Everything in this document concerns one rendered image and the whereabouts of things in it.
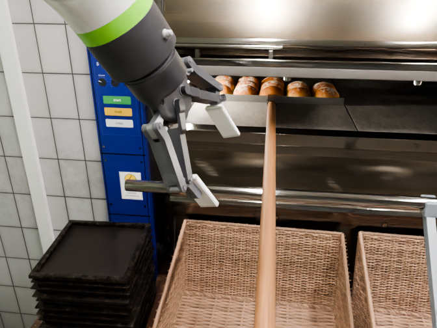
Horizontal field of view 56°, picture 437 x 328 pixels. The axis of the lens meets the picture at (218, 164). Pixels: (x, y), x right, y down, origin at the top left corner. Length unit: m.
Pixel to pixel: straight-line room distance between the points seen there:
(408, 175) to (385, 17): 0.50
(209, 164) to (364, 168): 0.51
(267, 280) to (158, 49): 0.39
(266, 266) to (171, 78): 0.35
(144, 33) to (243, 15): 0.79
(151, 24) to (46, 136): 1.10
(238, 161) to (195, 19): 0.47
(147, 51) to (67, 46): 0.94
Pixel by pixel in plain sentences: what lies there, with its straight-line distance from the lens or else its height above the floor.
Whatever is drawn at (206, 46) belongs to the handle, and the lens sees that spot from 1.16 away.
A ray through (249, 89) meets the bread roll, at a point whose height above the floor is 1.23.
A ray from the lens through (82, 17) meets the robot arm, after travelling 0.46.
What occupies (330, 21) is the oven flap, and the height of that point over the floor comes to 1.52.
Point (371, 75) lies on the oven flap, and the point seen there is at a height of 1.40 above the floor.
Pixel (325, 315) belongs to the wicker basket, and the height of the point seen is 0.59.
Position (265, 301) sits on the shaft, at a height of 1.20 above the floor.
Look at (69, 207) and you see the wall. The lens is 1.62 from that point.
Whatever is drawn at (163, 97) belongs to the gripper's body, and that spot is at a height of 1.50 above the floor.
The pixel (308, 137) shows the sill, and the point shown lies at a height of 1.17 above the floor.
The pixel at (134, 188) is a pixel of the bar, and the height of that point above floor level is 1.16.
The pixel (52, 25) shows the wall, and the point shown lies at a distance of 1.41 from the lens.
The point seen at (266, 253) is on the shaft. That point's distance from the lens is 0.72.
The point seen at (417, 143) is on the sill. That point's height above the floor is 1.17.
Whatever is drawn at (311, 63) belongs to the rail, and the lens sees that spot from 1.11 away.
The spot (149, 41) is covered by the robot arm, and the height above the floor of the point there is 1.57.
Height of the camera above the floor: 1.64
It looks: 25 degrees down
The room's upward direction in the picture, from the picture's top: straight up
